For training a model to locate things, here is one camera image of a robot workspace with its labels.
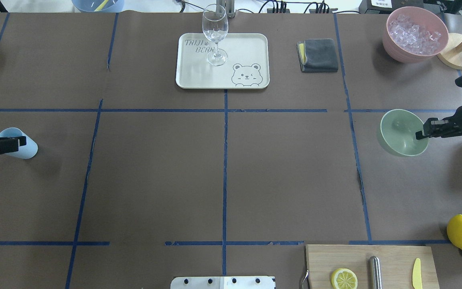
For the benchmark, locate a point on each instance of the yellow plastic knife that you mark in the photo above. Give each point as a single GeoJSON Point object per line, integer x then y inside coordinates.
{"type": "Point", "coordinates": [416, 274]}

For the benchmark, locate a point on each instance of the wooden cutting board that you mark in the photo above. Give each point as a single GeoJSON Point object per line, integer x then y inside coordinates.
{"type": "Point", "coordinates": [396, 264]}

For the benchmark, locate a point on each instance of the lemon half slice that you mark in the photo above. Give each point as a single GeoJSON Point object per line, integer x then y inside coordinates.
{"type": "Point", "coordinates": [344, 278]}

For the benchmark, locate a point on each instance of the green bowl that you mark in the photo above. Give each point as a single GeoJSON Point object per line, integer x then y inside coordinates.
{"type": "Point", "coordinates": [396, 133]}

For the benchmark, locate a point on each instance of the clear wine glass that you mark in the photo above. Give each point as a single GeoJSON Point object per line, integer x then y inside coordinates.
{"type": "Point", "coordinates": [215, 26]}

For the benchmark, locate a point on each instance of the cream bear tray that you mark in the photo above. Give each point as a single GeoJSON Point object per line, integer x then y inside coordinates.
{"type": "Point", "coordinates": [246, 68]}

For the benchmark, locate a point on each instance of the light blue cup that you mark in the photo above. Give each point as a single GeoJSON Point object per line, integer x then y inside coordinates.
{"type": "Point", "coordinates": [25, 152]}

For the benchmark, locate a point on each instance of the pink bowl of ice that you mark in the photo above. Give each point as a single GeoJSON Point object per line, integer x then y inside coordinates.
{"type": "Point", "coordinates": [414, 34]}

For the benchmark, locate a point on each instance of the steel muddler bar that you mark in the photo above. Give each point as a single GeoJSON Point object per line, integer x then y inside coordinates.
{"type": "Point", "coordinates": [375, 273]}

